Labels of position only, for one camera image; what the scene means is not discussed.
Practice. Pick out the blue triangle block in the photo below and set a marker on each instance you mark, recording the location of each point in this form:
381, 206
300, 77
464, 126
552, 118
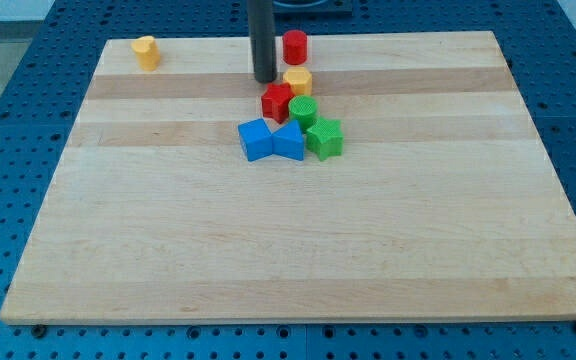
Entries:
288, 141

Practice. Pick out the green star block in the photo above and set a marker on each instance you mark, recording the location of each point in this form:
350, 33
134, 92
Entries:
325, 138

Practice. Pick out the red star block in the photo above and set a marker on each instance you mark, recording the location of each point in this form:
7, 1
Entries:
275, 101

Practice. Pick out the blue cube block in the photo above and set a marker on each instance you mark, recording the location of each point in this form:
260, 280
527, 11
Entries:
255, 139

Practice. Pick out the green cylinder block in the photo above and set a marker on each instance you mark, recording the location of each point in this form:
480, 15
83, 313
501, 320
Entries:
303, 109

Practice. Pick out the yellow hexagon block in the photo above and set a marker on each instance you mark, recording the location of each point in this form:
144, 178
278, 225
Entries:
300, 80

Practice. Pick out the red cylinder block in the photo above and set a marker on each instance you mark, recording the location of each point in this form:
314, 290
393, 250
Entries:
295, 47

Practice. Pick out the light wooden board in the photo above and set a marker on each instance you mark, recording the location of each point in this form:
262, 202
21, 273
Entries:
444, 205

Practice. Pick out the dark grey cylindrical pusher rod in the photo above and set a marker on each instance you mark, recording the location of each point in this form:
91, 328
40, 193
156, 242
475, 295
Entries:
261, 28

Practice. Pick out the yellow heart block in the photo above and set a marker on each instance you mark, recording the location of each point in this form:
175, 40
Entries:
146, 52

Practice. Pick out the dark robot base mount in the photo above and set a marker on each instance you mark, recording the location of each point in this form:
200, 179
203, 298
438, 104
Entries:
313, 7

